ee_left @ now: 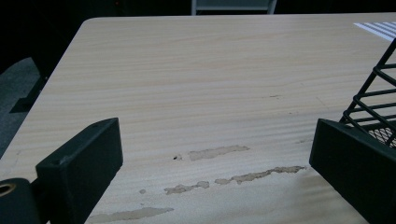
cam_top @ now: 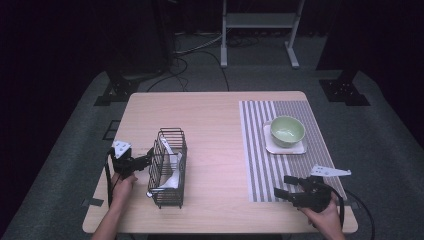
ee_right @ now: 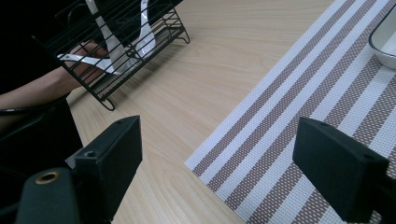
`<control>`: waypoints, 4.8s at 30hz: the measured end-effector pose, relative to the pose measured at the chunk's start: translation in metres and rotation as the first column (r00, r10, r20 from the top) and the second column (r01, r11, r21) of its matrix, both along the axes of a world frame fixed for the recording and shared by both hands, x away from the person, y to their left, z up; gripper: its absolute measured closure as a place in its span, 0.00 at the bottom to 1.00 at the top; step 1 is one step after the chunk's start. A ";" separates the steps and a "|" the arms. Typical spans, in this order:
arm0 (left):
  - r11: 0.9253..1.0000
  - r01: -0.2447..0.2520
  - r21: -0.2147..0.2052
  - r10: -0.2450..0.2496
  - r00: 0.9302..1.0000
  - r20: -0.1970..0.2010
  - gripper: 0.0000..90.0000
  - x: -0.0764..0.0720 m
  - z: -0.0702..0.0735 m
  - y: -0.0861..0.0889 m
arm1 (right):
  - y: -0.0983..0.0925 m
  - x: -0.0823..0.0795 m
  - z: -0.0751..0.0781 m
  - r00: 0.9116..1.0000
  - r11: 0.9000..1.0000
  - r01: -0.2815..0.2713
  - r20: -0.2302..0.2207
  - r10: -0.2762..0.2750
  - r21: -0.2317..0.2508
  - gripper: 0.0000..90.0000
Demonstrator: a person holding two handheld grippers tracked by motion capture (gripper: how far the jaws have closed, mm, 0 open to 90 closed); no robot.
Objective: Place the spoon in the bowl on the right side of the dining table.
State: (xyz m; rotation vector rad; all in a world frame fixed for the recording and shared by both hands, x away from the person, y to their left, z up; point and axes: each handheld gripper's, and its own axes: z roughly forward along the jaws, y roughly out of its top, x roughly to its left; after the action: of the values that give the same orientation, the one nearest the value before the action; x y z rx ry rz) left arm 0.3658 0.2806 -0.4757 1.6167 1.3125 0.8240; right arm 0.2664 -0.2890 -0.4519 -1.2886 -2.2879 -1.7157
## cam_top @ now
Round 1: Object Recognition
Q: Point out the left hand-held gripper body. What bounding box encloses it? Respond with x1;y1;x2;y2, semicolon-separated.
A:
107;140;137;180

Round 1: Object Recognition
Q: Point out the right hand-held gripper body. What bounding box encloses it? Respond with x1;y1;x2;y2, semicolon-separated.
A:
291;165;352;214

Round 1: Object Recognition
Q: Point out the black wire basket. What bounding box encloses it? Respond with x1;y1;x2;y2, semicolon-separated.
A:
146;127;188;210

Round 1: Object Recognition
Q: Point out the green bowl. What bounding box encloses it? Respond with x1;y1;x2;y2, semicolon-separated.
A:
269;115;306;149

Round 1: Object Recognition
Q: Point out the person's right hand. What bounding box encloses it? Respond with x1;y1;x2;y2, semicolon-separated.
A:
299;193;345;235

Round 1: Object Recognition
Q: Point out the person's left hand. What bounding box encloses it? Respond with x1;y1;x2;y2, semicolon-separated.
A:
111;172;139;210

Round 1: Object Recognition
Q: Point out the metal utensil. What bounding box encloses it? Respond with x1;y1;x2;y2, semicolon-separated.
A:
145;187;168;198

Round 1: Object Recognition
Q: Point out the white square plate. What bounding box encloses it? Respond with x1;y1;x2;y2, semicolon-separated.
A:
263;121;308;155

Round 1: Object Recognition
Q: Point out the grey striped placemat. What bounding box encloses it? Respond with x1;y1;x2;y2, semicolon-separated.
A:
238;100;348;203

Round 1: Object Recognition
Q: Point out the black stand base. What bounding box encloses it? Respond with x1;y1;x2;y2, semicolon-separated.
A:
318;69;371;107
94;69;141;107

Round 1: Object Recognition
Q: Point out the grey tape strip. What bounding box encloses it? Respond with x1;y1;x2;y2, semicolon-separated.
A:
81;197;105;208

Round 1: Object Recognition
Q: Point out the white metal stand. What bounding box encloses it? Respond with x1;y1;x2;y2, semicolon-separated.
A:
220;0;306;70

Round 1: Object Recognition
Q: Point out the left hand-held gripper cable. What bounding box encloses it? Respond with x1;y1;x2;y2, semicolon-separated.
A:
104;149;116;208

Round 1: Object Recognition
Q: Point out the hand-held gripper cable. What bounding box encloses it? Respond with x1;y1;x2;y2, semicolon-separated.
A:
104;149;116;208
328;184;377;240

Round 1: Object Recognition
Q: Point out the right hand-held gripper cable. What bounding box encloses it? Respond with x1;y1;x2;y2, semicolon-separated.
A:
328;184;377;240

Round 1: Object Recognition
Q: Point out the black floor cable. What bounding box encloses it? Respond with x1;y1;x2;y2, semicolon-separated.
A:
146;49;231;93

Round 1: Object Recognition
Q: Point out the grey floor cable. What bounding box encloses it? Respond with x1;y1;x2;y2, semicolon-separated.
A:
173;33;224;56

